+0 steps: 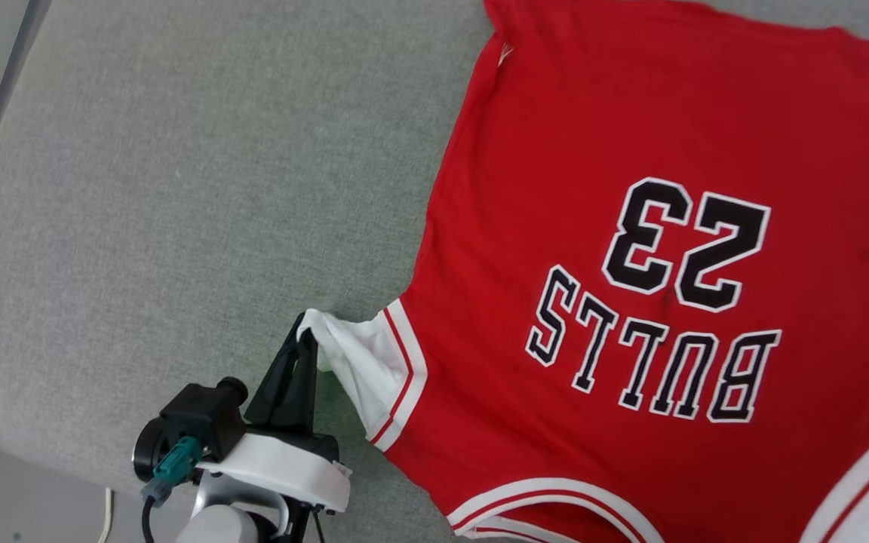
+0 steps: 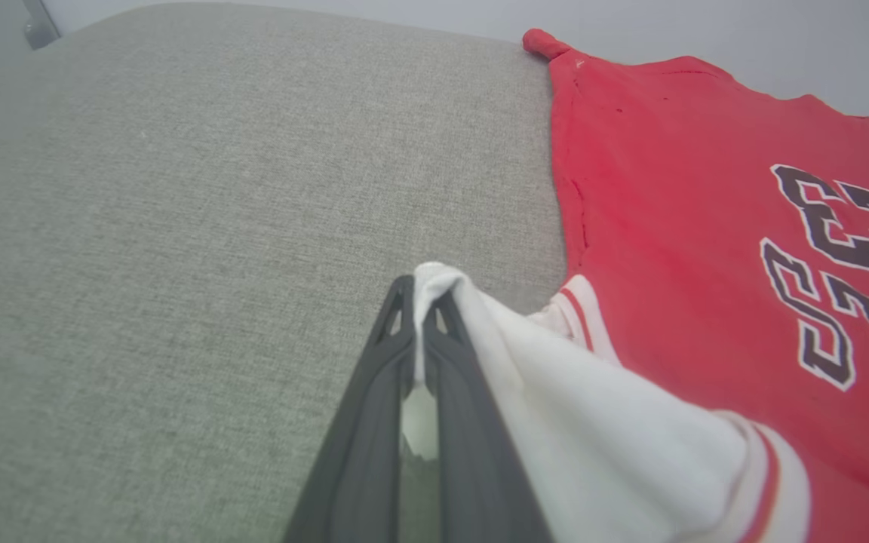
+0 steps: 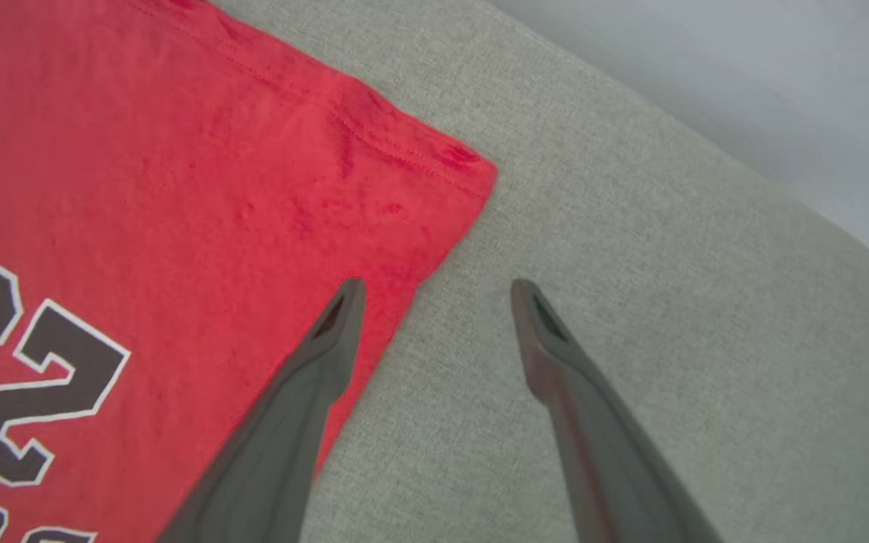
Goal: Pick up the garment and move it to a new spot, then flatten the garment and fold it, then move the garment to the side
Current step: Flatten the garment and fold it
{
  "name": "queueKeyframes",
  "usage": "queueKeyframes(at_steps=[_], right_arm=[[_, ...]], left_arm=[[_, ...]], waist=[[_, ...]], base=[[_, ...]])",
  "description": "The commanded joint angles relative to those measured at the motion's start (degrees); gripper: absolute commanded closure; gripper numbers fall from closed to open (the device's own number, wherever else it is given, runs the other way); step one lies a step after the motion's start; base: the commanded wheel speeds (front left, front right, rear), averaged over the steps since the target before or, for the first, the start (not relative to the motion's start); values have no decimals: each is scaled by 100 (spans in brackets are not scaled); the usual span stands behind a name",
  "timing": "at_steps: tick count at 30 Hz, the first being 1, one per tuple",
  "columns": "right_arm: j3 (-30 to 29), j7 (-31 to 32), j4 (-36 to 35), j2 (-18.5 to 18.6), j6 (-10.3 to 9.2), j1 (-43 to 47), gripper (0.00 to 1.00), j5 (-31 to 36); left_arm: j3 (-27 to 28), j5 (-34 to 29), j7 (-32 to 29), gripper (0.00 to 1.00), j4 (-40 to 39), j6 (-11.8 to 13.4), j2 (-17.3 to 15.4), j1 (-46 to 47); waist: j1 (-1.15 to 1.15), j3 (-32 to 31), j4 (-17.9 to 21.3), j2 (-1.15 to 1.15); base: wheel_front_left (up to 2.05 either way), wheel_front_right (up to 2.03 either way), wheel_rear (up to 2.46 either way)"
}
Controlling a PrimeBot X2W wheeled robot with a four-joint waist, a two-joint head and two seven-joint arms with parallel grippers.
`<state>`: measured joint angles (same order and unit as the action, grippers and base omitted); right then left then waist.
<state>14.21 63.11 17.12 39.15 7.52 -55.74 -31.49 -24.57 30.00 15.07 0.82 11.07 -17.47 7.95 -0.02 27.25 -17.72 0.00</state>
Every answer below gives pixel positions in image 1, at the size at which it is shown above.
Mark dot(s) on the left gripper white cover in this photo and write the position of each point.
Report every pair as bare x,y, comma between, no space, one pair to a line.
284,467

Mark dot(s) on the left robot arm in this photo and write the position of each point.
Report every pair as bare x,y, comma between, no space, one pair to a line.
216,524

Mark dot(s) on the teal left camera connector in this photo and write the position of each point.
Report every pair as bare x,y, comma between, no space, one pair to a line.
178,460

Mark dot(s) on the red and white basketball jersey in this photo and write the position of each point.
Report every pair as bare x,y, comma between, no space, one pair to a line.
631,113

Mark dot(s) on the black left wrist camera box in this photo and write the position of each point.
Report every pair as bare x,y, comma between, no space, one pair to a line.
204,415

